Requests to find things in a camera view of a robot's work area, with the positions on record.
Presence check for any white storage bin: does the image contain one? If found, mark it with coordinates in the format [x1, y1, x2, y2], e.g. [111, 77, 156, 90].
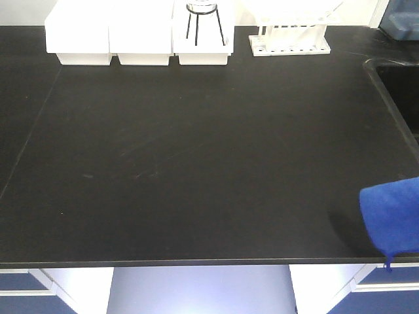
[45, 1, 112, 65]
[172, 1, 235, 65]
[109, 1, 174, 66]

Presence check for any white storage bin middle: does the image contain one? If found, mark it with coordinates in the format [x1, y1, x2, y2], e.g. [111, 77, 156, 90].
[109, 1, 174, 66]

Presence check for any blue cabinet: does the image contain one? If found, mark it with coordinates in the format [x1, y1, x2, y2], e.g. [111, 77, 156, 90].
[289, 263, 418, 313]
[1, 267, 114, 313]

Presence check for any white test tube rack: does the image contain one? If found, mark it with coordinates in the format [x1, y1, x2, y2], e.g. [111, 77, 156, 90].
[247, 1, 342, 57]

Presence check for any left blue cabinet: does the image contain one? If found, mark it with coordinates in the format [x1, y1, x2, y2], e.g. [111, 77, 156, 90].
[1, 267, 114, 313]

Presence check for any right blue cabinet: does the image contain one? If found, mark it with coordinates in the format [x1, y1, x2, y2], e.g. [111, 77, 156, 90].
[289, 263, 418, 313]

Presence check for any white storage bin left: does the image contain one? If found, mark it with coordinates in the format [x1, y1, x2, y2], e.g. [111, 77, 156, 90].
[45, 1, 112, 65]

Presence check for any black wire tripod stand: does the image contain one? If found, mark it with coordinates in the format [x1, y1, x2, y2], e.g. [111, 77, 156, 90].
[185, 2, 227, 46]

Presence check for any blue microfibre cloth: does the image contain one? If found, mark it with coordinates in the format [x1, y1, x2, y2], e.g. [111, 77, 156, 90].
[359, 177, 418, 271]

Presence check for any black lab sink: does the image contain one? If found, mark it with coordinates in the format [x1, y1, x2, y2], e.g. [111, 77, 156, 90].
[363, 58, 418, 150]

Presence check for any white storage bin right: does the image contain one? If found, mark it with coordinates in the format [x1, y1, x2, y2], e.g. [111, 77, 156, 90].
[172, 1, 235, 65]

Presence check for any blue plastic container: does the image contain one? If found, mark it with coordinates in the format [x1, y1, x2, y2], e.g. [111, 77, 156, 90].
[379, 0, 418, 41]

